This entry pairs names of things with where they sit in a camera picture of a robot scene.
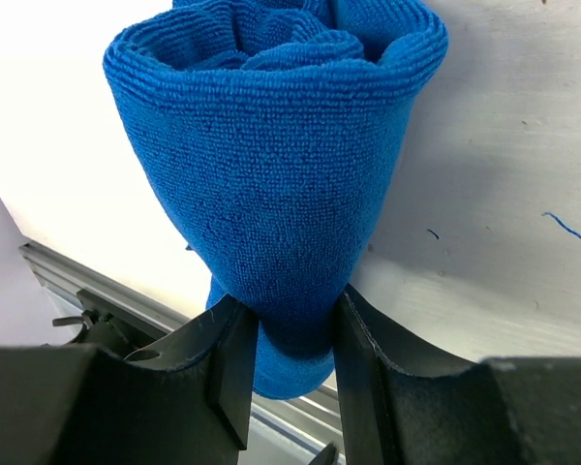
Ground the aluminium mounting rail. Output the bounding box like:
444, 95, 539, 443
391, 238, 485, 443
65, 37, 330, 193
21, 243, 346, 464

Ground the blue towel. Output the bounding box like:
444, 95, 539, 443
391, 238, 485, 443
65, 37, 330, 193
103, 1, 448, 399

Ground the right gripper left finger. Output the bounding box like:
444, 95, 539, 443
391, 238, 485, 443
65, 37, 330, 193
125, 295, 260, 451

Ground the left black base bracket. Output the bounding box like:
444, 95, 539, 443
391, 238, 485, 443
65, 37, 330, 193
52, 290, 154, 358

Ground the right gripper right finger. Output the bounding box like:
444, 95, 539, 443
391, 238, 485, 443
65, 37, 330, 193
333, 287, 494, 464

